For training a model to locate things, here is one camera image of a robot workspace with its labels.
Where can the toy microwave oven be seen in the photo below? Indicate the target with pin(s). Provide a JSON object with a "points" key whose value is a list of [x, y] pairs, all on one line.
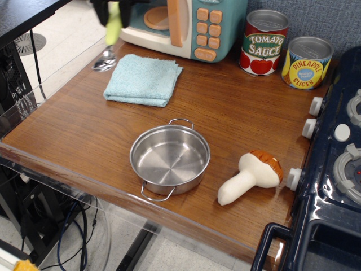
{"points": [[200, 30]]}

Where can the green handled metal spoon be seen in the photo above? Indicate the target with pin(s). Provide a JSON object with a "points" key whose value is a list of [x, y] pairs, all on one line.
{"points": [[108, 59]]}

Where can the yellow fuzzy object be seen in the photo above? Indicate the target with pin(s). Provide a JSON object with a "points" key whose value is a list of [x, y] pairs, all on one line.
{"points": [[24, 265]]}

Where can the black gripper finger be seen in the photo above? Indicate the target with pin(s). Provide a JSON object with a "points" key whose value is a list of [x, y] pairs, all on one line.
{"points": [[102, 11], [125, 12]]}

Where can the stainless steel pot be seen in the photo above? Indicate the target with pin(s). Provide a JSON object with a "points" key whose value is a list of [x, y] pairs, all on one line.
{"points": [[170, 159]]}

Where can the white stove knob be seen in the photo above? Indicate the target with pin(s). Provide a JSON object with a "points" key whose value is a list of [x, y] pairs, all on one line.
{"points": [[293, 178], [315, 106], [308, 128]]}

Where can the black computer tower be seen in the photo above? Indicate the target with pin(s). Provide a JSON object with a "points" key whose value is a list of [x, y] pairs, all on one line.
{"points": [[14, 80]]}

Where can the black desk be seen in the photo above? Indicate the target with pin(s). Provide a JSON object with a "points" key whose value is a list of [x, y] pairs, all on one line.
{"points": [[18, 17]]}

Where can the orange toy plate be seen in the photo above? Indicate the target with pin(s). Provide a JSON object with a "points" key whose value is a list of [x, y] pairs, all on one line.
{"points": [[157, 18]]}

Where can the tomato sauce can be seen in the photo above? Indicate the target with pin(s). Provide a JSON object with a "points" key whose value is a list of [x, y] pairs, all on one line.
{"points": [[264, 37]]}

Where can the plush mushroom toy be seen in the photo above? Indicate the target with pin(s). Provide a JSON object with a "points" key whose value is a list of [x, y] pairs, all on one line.
{"points": [[256, 168]]}

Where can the pineapple slices can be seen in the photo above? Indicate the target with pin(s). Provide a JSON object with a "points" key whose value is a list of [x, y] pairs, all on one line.
{"points": [[306, 62]]}

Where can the dark blue toy stove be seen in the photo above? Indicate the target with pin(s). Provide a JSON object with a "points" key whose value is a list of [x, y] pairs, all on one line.
{"points": [[325, 229]]}

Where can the light blue folded cloth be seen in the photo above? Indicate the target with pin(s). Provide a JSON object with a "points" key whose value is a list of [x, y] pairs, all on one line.
{"points": [[144, 81]]}

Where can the black table leg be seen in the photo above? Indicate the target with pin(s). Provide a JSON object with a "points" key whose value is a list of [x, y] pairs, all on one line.
{"points": [[131, 258]]}

